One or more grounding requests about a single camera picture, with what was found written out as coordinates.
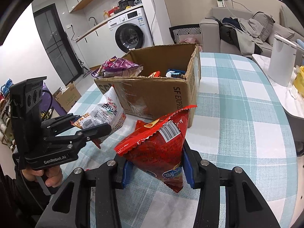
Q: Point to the left hand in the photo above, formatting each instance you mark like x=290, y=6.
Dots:
x=53, y=175

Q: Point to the white chips bag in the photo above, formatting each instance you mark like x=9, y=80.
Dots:
x=108, y=110

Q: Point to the grey clothes pile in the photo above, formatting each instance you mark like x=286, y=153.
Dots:
x=242, y=33

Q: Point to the checked teal tablecloth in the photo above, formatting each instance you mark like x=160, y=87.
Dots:
x=238, y=121

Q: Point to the brown cardboard box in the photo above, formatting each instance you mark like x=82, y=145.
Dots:
x=151, y=94

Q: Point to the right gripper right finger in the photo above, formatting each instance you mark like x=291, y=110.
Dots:
x=245, y=205

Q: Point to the white cylindrical bin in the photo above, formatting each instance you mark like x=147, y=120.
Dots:
x=282, y=60

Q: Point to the purple snack bag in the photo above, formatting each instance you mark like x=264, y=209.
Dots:
x=117, y=67

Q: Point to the white side table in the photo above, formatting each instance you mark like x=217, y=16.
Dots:
x=290, y=99

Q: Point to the blue oreo pack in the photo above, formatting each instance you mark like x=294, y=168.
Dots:
x=171, y=73

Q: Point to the white washing machine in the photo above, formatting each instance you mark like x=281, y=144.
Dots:
x=131, y=30

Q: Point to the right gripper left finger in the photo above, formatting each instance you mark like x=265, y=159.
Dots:
x=89, y=190

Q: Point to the yellow plastic bag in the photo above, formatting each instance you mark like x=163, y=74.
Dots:
x=299, y=80

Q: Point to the pink cloth pile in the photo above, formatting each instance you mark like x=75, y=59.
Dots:
x=192, y=40

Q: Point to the red chips bag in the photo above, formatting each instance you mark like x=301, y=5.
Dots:
x=156, y=147

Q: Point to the black patterned chair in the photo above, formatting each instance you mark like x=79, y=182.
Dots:
x=180, y=33

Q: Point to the grey sofa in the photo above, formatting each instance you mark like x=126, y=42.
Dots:
x=210, y=28

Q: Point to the small floor cardboard box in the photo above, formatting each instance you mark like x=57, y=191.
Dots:
x=67, y=96

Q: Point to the grey sofa pillow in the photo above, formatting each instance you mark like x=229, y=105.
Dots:
x=281, y=31

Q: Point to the black glass door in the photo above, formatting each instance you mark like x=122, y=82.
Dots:
x=57, y=44

